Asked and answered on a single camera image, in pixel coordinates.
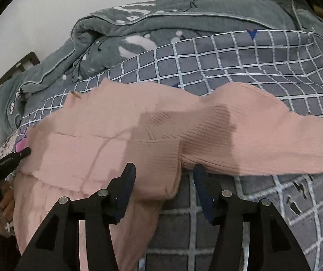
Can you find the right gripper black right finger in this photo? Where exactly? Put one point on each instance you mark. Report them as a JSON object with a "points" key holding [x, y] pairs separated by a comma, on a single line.
{"points": [[272, 245]]}

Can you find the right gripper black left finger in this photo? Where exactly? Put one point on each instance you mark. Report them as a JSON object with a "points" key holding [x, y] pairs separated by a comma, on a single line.
{"points": [[55, 244]]}

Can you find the pink knit sweater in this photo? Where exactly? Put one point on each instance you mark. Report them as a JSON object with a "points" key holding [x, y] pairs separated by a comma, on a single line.
{"points": [[77, 150]]}

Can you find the person's left hand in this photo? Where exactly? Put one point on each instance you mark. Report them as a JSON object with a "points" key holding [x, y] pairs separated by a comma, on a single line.
{"points": [[7, 204]]}

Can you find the floral bed sheet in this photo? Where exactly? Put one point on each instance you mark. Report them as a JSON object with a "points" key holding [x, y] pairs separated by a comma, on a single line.
{"points": [[7, 147]]}

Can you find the grey-green floral quilt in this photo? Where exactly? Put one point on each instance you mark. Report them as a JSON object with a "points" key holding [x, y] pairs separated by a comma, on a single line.
{"points": [[107, 37]]}

